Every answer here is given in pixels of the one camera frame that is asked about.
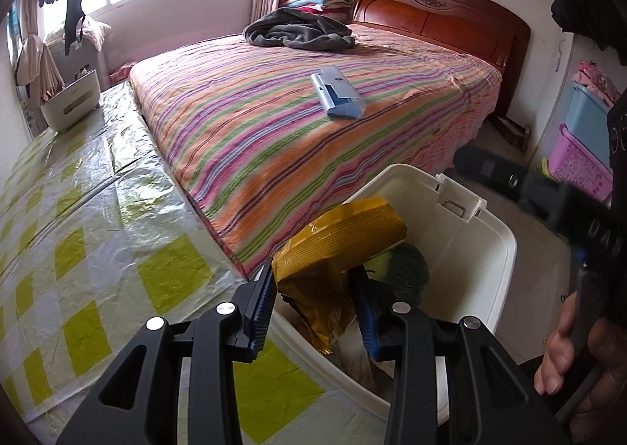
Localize white storage basket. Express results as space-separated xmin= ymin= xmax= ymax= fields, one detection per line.
xmin=39 ymin=69 xmax=103 ymax=135

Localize blue white box on bed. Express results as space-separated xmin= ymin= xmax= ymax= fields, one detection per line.
xmin=310 ymin=65 xmax=367 ymax=121

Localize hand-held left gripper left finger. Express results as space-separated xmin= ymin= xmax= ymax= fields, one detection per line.
xmin=56 ymin=263 xmax=280 ymax=445

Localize checkered plastic tablecloth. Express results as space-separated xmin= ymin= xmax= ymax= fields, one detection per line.
xmin=0 ymin=80 xmax=388 ymax=445

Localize blue storage box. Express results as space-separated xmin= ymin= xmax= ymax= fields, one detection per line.
xmin=563 ymin=83 xmax=613 ymax=166

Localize wooden bed headboard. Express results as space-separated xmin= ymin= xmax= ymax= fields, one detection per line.
xmin=350 ymin=0 xmax=532 ymax=120

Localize striped bed sheet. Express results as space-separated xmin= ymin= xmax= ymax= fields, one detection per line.
xmin=128 ymin=23 xmax=503 ymax=279

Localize white tissue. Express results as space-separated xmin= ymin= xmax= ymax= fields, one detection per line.
xmin=333 ymin=327 xmax=400 ymax=389

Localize yellow snack bag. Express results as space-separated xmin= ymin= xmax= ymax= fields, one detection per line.
xmin=272 ymin=197 xmax=408 ymax=354

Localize pink cloth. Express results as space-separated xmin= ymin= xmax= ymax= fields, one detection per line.
xmin=109 ymin=62 xmax=137 ymax=83

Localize pink patterned clothes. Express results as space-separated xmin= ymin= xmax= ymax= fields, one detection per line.
xmin=573 ymin=60 xmax=623 ymax=105

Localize grey blanket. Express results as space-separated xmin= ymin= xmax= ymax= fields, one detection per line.
xmin=243 ymin=7 xmax=356 ymax=52

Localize black hanging garment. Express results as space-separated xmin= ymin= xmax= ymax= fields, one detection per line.
xmin=63 ymin=0 xmax=86 ymax=56

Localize person's right hand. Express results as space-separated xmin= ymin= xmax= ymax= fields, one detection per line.
xmin=533 ymin=292 xmax=627 ymax=445

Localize white plastic bin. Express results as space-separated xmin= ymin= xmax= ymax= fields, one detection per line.
xmin=272 ymin=163 xmax=519 ymax=423

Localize white lace cloth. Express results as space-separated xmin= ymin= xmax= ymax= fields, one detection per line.
xmin=44 ymin=16 xmax=112 ymax=51

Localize pink plastic basket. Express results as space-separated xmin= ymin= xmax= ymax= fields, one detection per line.
xmin=547 ymin=124 xmax=614 ymax=203

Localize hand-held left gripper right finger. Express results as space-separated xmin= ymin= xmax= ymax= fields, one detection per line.
xmin=349 ymin=269 xmax=571 ymax=445

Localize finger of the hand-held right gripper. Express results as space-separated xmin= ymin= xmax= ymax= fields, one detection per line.
xmin=453 ymin=144 xmax=569 ymax=225

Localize small wooden stool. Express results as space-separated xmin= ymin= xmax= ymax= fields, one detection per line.
xmin=492 ymin=114 xmax=532 ymax=152

